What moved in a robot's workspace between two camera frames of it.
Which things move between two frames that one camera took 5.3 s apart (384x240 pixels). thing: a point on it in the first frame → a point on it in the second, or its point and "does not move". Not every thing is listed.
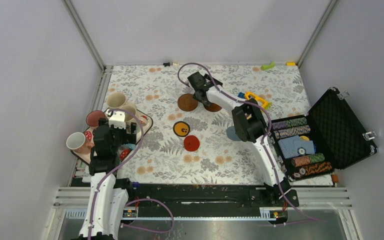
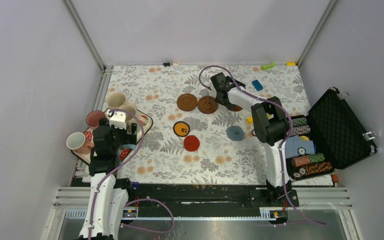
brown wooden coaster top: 187,102 does not move
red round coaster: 191,143 does not move
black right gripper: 204,102 → 230,106
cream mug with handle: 131,107 does not move
